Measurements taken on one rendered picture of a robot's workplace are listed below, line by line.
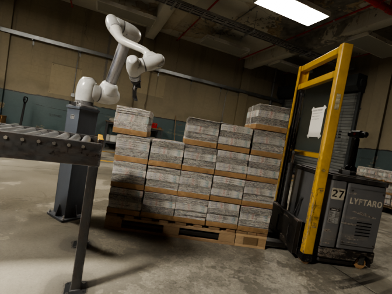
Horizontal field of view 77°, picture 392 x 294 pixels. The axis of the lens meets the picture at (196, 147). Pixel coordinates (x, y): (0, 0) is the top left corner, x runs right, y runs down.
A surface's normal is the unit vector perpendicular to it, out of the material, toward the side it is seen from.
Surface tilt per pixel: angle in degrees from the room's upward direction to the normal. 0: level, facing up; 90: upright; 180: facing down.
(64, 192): 90
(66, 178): 90
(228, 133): 90
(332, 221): 90
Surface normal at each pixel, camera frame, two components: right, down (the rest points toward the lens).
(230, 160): 0.07, 0.06
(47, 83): 0.37, 0.11
